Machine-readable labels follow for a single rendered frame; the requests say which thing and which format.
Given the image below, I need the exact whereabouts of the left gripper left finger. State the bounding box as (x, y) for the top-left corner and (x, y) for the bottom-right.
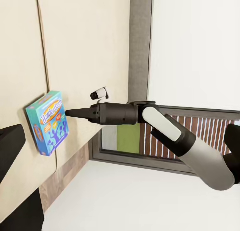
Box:
(0, 124), (26, 184)

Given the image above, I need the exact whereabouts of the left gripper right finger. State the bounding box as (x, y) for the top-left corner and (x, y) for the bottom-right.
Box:
(224, 123), (240, 164)

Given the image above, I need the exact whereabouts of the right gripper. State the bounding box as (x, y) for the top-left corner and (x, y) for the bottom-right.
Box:
(65, 102), (126, 125)

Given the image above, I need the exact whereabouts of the board game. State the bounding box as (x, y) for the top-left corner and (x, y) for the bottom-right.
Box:
(26, 90), (70, 157)

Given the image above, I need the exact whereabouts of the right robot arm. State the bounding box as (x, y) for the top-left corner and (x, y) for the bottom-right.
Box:
(65, 86), (240, 191)

